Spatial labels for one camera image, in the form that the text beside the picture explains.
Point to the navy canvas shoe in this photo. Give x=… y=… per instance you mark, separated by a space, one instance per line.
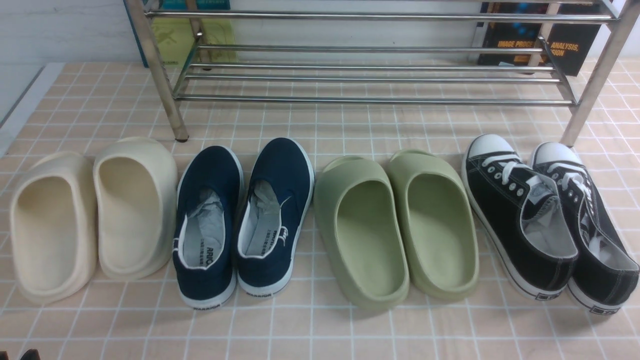
x=279 y=195
x=208 y=197

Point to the stainless steel shoe rack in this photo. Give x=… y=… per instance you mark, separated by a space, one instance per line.
x=542 y=68

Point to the left green foam slipper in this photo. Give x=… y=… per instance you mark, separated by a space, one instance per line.
x=354 y=209

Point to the green foam slipper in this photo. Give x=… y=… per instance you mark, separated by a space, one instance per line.
x=354 y=209
x=436 y=224

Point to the peach grid tablecloth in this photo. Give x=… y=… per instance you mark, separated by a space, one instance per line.
x=84 y=107

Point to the right green foam slipper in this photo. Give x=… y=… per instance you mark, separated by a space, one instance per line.
x=436 y=224

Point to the right cream foam slipper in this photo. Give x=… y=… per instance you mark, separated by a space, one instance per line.
x=135 y=180

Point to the cream foam slipper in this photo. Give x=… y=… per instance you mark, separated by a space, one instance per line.
x=135 y=180
x=53 y=226

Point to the green and blue book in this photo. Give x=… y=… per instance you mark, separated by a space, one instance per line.
x=175 y=37

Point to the left black canvas sneaker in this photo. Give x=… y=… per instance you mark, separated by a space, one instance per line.
x=522 y=213

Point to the black canvas sneaker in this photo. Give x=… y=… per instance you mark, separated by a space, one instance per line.
x=522 y=213
x=605 y=275

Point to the left cream foam slipper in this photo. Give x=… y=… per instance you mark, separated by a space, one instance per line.
x=53 y=226

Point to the black image processing book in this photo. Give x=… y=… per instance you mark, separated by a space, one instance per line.
x=569 y=43

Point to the right black canvas sneaker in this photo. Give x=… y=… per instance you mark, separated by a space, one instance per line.
x=605 y=275

